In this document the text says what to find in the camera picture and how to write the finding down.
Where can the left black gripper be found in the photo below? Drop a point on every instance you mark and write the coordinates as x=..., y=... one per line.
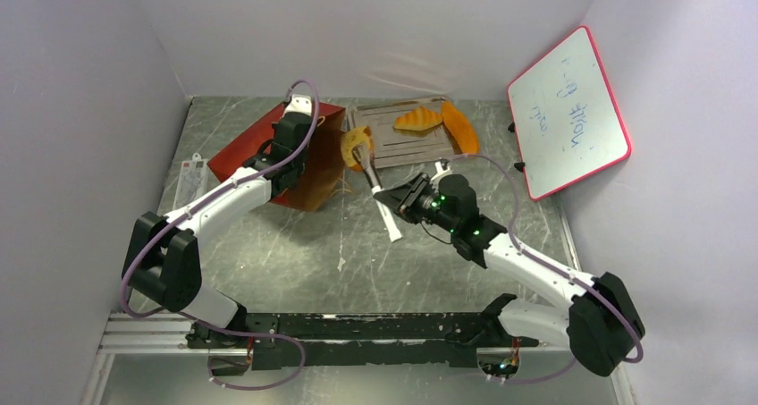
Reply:
x=274, y=125

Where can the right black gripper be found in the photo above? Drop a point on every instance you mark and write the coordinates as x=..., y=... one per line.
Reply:
x=408, y=195

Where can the red brown paper bag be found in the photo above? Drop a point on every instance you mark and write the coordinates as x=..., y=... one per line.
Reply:
x=323, y=168

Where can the orange fake bread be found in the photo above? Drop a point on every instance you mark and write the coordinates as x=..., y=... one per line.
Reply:
x=460, y=128

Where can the speckled fake toast slice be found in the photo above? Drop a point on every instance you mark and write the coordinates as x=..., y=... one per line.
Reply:
x=355, y=138

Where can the metal baking tray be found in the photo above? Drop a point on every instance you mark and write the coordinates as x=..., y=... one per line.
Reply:
x=397, y=148

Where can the yellow fake bread slice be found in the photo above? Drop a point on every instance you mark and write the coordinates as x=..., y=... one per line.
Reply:
x=420, y=119

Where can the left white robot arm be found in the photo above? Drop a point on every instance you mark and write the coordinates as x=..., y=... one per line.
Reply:
x=163, y=258

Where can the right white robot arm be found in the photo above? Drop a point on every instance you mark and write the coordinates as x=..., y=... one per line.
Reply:
x=592, y=316

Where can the clear plastic package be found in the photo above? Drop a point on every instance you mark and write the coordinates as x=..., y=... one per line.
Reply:
x=191, y=182

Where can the red framed whiteboard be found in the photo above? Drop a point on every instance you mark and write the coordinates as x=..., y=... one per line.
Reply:
x=566, y=119

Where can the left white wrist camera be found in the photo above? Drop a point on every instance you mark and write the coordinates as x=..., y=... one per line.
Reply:
x=299, y=104

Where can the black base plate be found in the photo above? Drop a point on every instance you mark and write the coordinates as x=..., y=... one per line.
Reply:
x=321, y=340

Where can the aluminium rail frame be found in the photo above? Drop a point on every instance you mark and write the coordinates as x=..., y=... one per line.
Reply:
x=165, y=334

